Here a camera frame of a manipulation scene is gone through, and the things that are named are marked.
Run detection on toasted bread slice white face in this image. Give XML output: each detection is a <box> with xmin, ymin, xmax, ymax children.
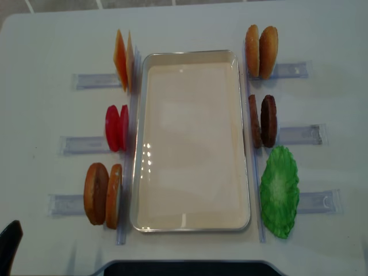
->
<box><xmin>105</xmin><ymin>164</ymin><xmax>122</xmax><ymax>229</ymax></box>

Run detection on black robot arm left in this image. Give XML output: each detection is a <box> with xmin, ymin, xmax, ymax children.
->
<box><xmin>0</xmin><ymin>220</ymin><xmax>23</xmax><ymax>275</ymax></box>

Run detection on red tomato slice inner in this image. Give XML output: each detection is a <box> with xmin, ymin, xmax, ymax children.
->
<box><xmin>118</xmin><ymin>105</ymin><xmax>129</xmax><ymax>152</ymax></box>

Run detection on red tomato slice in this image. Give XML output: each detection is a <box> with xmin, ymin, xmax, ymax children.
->
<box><xmin>118</xmin><ymin>105</ymin><xmax>129</xmax><ymax>152</ymax></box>
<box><xmin>105</xmin><ymin>105</ymin><xmax>120</xmax><ymax>152</ymax></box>

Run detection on brown meat patty left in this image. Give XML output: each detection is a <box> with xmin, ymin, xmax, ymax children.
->
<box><xmin>248</xmin><ymin>94</ymin><xmax>262</xmax><ymax>148</ymax></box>

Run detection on red tomato slice outer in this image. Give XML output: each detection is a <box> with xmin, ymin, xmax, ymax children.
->
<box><xmin>105</xmin><ymin>105</ymin><xmax>120</xmax><ymax>152</ymax></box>

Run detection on dark brown meat patty right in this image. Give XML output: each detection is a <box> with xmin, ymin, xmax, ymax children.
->
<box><xmin>260</xmin><ymin>95</ymin><xmax>278</xmax><ymax>148</ymax></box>

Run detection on brown bread slice outer left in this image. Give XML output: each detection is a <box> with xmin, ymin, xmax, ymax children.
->
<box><xmin>83</xmin><ymin>163</ymin><xmax>109</xmax><ymax>225</ymax></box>

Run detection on pale yellow cheese slice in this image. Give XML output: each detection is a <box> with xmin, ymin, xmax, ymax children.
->
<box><xmin>126</xmin><ymin>32</ymin><xmax>135</xmax><ymax>93</ymax></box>

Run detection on orange cheese slice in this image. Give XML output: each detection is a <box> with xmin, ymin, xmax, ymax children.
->
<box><xmin>113</xmin><ymin>29</ymin><xmax>128</xmax><ymax>91</ymax></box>

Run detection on green lettuce leaf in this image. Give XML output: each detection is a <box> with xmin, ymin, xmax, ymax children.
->
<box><xmin>260</xmin><ymin>146</ymin><xmax>300</xmax><ymax>239</ymax></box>

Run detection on white rectangular metal tray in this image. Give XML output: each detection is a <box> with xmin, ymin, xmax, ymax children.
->
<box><xmin>130</xmin><ymin>50</ymin><xmax>251</xmax><ymax>233</ymax></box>

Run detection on golden bun slice left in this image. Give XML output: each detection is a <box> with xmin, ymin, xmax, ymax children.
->
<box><xmin>245</xmin><ymin>25</ymin><xmax>260</xmax><ymax>78</ymax></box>

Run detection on golden bun slice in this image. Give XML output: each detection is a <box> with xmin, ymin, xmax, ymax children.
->
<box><xmin>245</xmin><ymin>25</ymin><xmax>260</xmax><ymax>78</ymax></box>
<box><xmin>259</xmin><ymin>26</ymin><xmax>278</xmax><ymax>79</ymax></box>

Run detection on golden bun slice right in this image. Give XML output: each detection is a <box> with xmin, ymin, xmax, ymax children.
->
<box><xmin>259</xmin><ymin>26</ymin><xmax>278</xmax><ymax>79</ymax></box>

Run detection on black base panel bottom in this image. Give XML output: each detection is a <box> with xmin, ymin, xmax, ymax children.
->
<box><xmin>93</xmin><ymin>260</ymin><xmax>284</xmax><ymax>275</ymax></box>

